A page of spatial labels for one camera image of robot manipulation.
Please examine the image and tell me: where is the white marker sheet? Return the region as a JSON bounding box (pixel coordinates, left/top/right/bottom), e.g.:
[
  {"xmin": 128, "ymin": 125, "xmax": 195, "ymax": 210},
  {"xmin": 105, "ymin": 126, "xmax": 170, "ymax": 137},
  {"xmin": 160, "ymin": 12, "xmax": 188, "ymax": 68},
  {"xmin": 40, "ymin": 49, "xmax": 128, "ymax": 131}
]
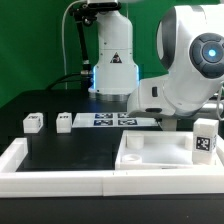
[{"xmin": 72, "ymin": 112, "xmax": 158, "ymax": 128}]

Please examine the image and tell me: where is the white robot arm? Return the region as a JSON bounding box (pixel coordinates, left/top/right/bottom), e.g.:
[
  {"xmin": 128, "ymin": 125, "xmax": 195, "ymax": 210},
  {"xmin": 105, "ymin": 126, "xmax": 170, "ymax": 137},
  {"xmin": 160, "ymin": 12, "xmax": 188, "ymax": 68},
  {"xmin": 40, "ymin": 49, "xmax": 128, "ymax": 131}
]
[{"xmin": 70, "ymin": 0, "xmax": 224, "ymax": 130}]

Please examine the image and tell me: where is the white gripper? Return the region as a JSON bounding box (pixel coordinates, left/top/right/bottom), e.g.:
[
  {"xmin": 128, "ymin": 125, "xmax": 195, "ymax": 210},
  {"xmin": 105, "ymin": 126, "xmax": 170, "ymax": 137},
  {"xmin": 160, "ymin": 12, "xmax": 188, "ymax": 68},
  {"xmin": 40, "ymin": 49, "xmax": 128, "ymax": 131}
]
[{"xmin": 127, "ymin": 75, "xmax": 178, "ymax": 131}]

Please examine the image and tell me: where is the white square tabletop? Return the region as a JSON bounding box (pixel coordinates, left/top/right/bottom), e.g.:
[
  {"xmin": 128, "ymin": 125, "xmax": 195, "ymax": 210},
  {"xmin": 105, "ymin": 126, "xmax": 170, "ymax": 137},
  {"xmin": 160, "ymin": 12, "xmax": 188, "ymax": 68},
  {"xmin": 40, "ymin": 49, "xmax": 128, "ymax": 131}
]
[{"xmin": 114, "ymin": 129, "xmax": 224, "ymax": 171}]

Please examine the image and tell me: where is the white U-shaped fence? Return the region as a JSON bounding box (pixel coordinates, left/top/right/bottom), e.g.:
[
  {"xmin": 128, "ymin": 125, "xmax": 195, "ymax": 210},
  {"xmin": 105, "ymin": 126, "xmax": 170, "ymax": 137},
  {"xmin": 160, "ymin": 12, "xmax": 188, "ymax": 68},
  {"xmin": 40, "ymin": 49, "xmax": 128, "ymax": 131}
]
[{"xmin": 0, "ymin": 138, "xmax": 224, "ymax": 198}]

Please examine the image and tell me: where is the black cable bundle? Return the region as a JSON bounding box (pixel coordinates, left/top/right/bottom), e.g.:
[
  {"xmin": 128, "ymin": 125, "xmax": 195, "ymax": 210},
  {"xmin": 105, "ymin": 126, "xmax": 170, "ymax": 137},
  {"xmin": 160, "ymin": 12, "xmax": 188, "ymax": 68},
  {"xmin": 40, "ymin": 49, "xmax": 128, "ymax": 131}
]
[{"xmin": 45, "ymin": 6, "xmax": 93, "ymax": 92}]

